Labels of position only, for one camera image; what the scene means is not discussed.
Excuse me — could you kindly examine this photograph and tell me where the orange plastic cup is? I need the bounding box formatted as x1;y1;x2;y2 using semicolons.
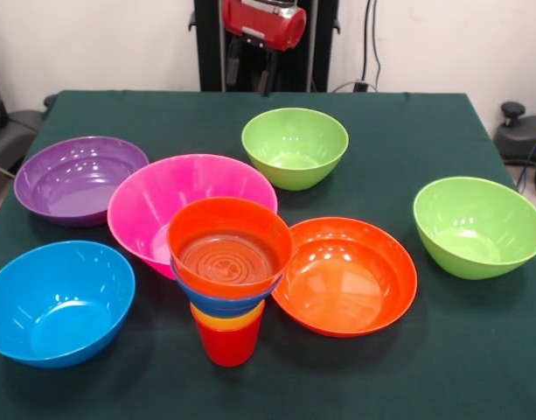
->
191;313;264;333
189;300;266;326

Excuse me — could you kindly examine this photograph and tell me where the dark grey chair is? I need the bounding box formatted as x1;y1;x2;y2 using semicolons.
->
0;108;45;176
494;101;536;196

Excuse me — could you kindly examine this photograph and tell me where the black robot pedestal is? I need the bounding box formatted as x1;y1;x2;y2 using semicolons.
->
188;0;341;93

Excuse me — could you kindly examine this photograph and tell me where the small dark blue bowl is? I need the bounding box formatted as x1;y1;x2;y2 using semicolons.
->
170;257;287;319

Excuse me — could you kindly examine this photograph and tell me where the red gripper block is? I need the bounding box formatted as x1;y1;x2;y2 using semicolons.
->
221;0;308;97

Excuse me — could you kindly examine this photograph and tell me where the dark green tablecloth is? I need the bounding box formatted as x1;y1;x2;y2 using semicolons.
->
0;89;536;420

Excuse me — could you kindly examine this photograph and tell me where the green plastic bowl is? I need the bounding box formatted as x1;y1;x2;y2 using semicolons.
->
240;107;350;192
413;176;536;280

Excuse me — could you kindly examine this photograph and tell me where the large orange-red plastic bowl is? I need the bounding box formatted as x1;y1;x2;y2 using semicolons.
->
270;216;419;338

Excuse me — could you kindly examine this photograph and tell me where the small ribbed orange-red bowl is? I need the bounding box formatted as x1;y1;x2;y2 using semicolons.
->
166;196;294;299

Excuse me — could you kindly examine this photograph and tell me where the red plastic cup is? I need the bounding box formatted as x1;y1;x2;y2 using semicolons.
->
193;315;263;368

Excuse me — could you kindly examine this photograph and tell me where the purple plastic bowl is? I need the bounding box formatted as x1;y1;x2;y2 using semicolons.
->
13;136;151;228

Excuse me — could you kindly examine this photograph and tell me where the light blue plastic bowl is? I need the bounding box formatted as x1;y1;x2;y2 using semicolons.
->
0;240;136;369

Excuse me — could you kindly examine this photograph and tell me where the pink plastic bowl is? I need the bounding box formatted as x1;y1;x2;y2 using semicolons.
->
107;153;279;281

